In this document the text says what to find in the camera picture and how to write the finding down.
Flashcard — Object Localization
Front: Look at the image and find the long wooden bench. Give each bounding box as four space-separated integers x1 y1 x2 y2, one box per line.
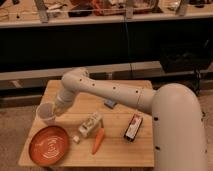
0 0 213 29

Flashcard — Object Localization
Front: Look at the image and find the wooden cutting board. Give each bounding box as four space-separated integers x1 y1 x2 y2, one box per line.
18 79 156 168

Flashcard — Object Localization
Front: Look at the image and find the hanging black cable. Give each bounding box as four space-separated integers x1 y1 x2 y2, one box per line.
123 16 134 80

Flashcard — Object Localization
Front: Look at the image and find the white ceramic cup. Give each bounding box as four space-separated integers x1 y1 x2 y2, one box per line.
36 102 56 125

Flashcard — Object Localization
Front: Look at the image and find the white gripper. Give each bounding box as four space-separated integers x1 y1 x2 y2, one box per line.
53 96 71 116

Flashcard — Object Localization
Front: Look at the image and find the orange ceramic bowl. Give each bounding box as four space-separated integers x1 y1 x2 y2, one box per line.
28 126 70 166

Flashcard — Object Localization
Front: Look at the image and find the small blue-grey block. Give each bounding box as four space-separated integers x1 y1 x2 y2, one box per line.
104 99 117 109

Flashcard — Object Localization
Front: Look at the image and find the dark red box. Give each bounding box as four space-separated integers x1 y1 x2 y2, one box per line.
124 114 143 142

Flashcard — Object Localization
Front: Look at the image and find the small clear bottle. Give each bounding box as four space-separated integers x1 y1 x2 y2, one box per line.
72 112 103 144

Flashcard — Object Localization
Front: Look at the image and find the orange carrot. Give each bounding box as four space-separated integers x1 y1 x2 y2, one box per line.
92 128 105 154

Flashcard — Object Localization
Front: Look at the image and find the black box on shelf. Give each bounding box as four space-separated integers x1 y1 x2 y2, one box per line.
159 42 213 73

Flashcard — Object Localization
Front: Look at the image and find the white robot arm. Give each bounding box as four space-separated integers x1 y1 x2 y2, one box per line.
54 68 208 171

